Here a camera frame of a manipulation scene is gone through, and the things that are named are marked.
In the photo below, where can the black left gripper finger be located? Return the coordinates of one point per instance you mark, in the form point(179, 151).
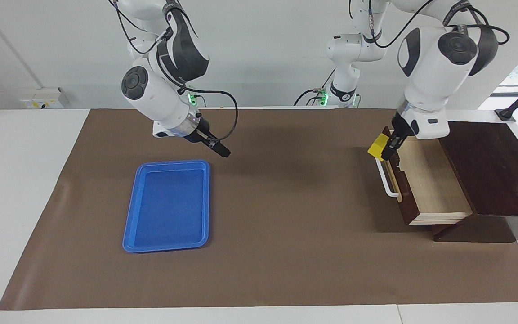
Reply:
point(392, 146)

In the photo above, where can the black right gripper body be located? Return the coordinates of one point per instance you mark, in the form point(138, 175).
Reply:
point(198, 130)

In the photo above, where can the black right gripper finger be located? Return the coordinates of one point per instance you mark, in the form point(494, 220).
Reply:
point(218, 143)
point(214, 147)

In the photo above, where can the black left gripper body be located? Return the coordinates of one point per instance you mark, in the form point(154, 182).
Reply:
point(402, 127)

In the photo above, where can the yellow cube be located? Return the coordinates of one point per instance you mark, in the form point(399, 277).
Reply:
point(377, 146)

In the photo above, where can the wooden drawer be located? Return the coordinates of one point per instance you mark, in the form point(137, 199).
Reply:
point(434, 180)

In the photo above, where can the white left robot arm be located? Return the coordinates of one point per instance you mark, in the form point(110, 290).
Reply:
point(425, 67)

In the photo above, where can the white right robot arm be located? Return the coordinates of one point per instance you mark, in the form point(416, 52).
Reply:
point(151, 94)

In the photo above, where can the blue plastic tray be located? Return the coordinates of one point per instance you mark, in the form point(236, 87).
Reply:
point(169, 207)

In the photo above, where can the dark brown wooden cabinet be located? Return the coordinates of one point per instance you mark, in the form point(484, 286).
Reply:
point(493, 171)

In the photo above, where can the brown table mat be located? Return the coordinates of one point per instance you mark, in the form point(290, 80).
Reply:
point(286, 247)

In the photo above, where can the white wall socket box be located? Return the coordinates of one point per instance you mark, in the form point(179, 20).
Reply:
point(43, 98)

